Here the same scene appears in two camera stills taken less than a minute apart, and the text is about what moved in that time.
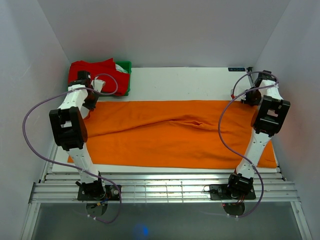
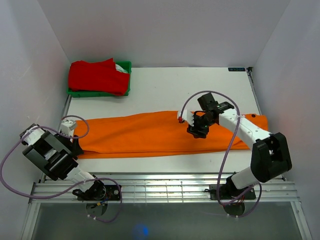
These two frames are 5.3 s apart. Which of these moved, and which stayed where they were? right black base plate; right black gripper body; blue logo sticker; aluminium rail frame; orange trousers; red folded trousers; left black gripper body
Moved: left black gripper body; orange trousers; right black gripper body
Stayed: right black base plate; red folded trousers; blue logo sticker; aluminium rail frame
